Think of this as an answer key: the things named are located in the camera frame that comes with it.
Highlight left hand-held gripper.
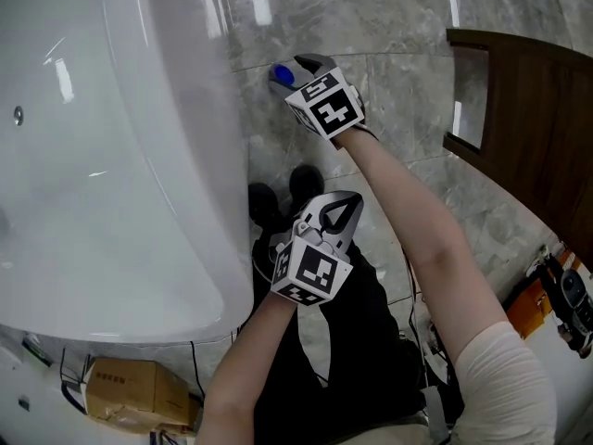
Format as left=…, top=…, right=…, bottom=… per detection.
left=270, top=191, right=365, bottom=307

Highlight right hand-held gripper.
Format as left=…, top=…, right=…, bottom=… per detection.
left=268, top=53, right=368, bottom=142

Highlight blue-capped bottle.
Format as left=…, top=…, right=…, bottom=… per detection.
left=269, top=62, right=297, bottom=93

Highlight white bathtub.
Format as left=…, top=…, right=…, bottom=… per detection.
left=0, top=0, right=261, bottom=345

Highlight person's left forearm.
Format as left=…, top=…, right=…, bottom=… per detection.
left=193, top=289, right=298, bottom=445

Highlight person's right forearm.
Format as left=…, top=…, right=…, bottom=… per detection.
left=331, top=127, right=510, bottom=362

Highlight black shoe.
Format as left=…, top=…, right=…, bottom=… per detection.
left=288, top=164, right=326, bottom=210
left=247, top=181, right=289, bottom=229

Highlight black trousers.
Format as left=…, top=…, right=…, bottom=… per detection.
left=249, top=229, right=465, bottom=440

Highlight white shirt sleeve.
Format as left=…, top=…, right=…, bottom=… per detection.
left=449, top=320, right=558, bottom=445

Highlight black handheld device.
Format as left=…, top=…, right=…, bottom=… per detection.
left=536, top=247, right=593, bottom=359

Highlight cardboard box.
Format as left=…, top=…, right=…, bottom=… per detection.
left=80, top=357, right=201, bottom=436

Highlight black cable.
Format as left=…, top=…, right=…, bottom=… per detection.
left=188, top=339, right=206, bottom=401
left=400, top=247, right=449, bottom=388

